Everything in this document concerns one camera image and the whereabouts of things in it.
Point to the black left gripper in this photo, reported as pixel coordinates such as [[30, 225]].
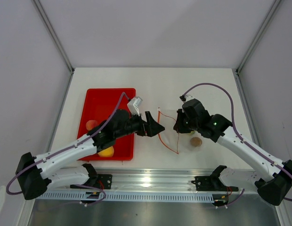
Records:
[[150, 130]]

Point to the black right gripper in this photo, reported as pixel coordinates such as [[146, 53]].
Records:
[[178, 126]]

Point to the brown kiwi fruit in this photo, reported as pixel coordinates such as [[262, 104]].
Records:
[[196, 142]]

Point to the clear zip top bag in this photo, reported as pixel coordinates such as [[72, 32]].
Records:
[[175, 142]]

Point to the orange fruit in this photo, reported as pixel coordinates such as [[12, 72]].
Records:
[[106, 153]]

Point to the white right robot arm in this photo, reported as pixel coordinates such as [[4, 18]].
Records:
[[223, 132]]

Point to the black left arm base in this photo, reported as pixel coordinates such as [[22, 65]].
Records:
[[101, 181]]

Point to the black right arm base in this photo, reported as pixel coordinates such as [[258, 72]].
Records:
[[212, 182]]

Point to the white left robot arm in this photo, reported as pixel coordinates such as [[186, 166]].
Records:
[[36, 174]]

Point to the red plastic tray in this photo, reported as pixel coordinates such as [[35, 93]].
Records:
[[98, 105]]

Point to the pink peach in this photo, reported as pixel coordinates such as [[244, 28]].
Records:
[[91, 124]]

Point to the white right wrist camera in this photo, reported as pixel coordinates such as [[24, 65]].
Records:
[[185, 98]]

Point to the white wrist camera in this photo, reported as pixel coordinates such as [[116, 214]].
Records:
[[134, 104], [185, 98]]

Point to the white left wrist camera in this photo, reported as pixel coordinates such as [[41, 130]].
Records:
[[134, 104]]

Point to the aluminium front rail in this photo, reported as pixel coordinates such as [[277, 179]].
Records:
[[133, 179]]

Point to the white slotted cable duct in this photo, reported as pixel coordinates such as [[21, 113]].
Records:
[[128, 196]]

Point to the right aluminium frame post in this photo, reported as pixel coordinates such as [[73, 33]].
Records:
[[263, 27]]

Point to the aluminium frame post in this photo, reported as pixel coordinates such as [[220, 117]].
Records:
[[263, 27], [52, 33]]

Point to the left aluminium frame post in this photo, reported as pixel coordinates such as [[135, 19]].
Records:
[[52, 33]]

